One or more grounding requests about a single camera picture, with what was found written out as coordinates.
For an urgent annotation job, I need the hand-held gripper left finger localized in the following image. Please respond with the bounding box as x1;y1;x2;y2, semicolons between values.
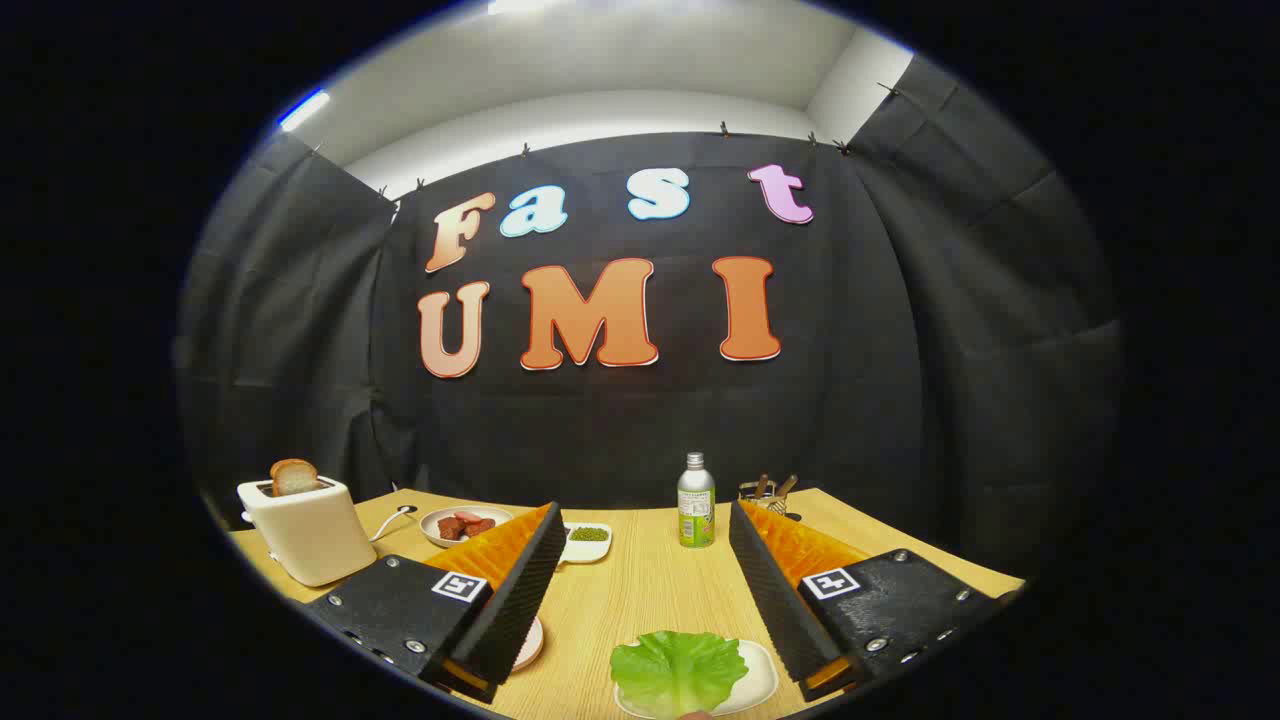
305;502;568;704

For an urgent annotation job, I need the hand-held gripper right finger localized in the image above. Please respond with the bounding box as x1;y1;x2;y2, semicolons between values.
729;500;1004;703

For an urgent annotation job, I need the green lettuce leaf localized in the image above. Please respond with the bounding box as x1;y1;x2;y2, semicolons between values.
610;630;749;719

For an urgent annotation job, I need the toasted bread slice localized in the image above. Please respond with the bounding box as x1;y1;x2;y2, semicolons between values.
270;458;321;497

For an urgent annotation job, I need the pink round plate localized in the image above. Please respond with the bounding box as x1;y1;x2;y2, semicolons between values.
512;617;546;672

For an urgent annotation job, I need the white divided dish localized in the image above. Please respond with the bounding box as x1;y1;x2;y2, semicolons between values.
560;522;613;564

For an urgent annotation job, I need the white square plate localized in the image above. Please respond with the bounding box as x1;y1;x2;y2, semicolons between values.
614;638;779;719

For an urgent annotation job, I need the round white plate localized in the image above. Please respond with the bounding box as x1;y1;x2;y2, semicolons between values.
420;506;514;549

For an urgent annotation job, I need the silver bottle with green label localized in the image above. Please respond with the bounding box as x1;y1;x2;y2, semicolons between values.
677;452;716;549

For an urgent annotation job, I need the black backdrop cloth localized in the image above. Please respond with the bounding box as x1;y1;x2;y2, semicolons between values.
175;55;1126;581

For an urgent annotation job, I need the white toaster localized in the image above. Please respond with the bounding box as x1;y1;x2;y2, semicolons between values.
237;476;378;588

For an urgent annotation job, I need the ceiling light strip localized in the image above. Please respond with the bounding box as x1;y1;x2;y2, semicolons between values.
278;88;332;133

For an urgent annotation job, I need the metal wire basket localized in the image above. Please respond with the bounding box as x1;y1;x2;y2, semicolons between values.
738;480;793;517

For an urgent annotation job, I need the white toaster cable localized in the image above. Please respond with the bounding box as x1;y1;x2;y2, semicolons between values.
368;505;417;543

